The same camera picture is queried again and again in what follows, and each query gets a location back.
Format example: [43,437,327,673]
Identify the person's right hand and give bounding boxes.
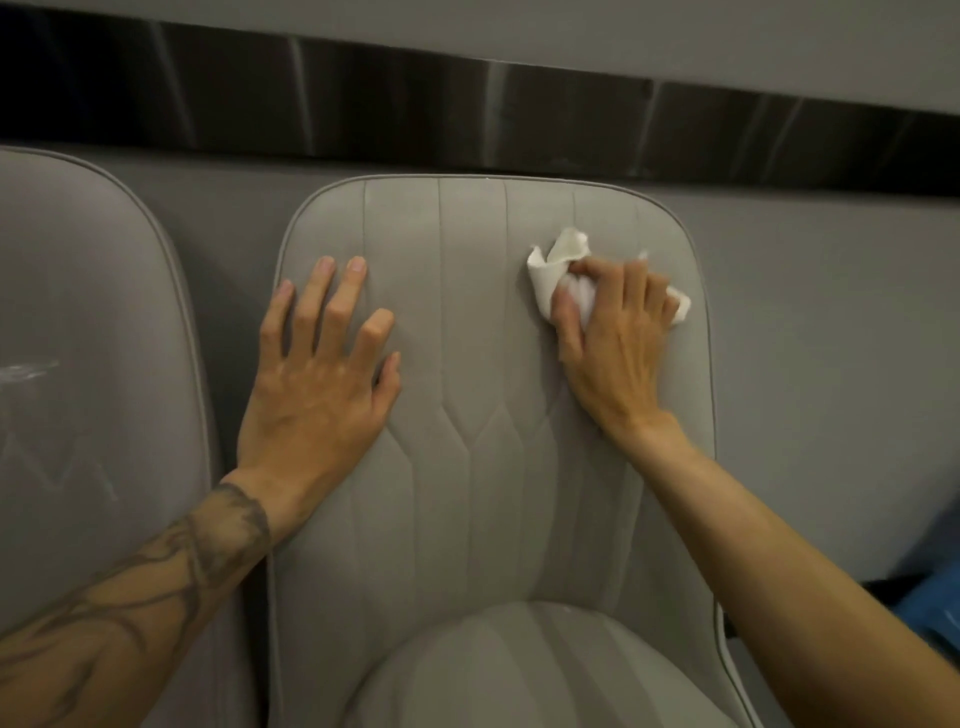
[551,254,684,444]

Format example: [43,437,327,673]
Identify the person's left hand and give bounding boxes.
[224,254,403,541]

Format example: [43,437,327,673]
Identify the white cleaning cloth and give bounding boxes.
[526,227,691,328]

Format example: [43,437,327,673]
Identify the grey padded chair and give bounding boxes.
[266,173,766,728]
[0,146,260,728]

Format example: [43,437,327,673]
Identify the person's left forearm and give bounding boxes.
[0,472,301,728]

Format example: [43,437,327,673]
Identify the person's right forearm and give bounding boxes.
[622,419,960,728]

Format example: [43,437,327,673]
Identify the blue plastic stool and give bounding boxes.
[911,577,960,661]

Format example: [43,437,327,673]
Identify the black metal wall strip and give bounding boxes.
[0,7,960,200]

